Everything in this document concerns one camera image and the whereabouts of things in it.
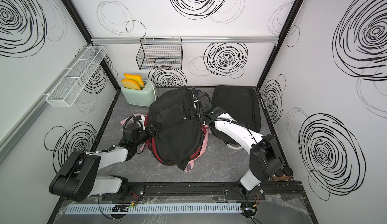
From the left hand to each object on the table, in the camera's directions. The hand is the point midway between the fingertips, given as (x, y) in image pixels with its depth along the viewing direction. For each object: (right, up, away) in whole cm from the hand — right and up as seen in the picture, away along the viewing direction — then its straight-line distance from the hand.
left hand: (157, 126), depth 89 cm
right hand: (+21, +11, -6) cm, 24 cm away
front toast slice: (-19, +26, +5) cm, 32 cm away
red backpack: (+15, -3, -7) cm, 17 cm away
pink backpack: (+19, -21, -8) cm, 30 cm away
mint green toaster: (-12, +18, +12) cm, 25 cm away
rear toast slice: (-15, +30, +7) cm, 34 cm away
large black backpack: (+54, +14, +13) cm, 58 cm away
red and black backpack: (+10, +20, +4) cm, 22 cm away
